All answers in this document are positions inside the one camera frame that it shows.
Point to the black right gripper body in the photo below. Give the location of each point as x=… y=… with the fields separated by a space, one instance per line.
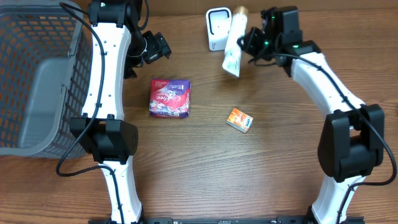
x=256 y=42

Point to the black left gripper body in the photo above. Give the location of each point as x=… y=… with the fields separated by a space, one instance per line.
x=146 y=48

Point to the white Pantene tube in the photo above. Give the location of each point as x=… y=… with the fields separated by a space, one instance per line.
x=233 y=52

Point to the red purple pad pack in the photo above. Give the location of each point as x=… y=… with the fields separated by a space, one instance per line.
x=169 y=98

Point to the orange tissue pack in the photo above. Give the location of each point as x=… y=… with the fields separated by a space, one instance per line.
x=239 y=120

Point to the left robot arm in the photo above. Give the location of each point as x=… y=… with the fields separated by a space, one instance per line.
x=119 y=45

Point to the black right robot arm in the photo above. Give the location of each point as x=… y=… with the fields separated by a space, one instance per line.
x=352 y=139

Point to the white barcode scanner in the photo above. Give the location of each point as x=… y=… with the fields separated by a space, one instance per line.
x=218 y=23

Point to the dark grey plastic basket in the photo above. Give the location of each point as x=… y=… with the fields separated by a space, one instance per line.
x=45 y=74

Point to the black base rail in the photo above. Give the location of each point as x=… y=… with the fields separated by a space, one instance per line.
x=277 y=220

